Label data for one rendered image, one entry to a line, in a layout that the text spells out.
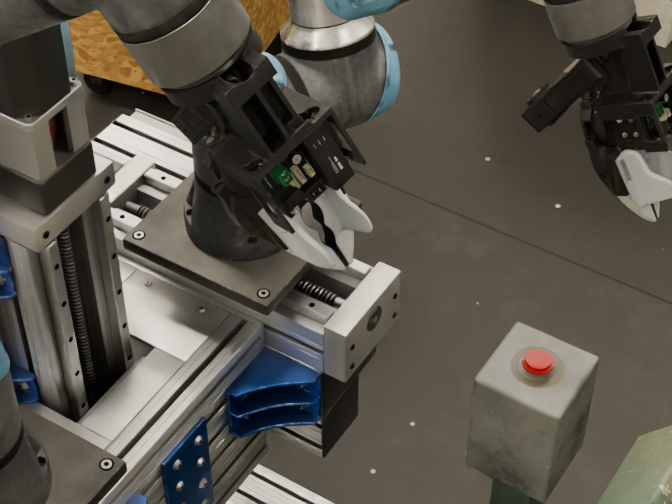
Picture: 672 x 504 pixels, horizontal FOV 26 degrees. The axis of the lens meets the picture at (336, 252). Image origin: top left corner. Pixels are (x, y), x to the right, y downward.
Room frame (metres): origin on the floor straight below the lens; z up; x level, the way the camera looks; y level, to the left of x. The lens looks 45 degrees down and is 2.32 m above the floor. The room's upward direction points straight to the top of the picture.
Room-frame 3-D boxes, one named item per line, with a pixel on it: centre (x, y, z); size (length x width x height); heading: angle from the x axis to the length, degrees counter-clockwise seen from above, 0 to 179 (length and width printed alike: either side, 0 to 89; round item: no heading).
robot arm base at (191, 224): (1.35, 0.12, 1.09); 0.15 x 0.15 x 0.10
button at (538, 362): (1.20, -0.25, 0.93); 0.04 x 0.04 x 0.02
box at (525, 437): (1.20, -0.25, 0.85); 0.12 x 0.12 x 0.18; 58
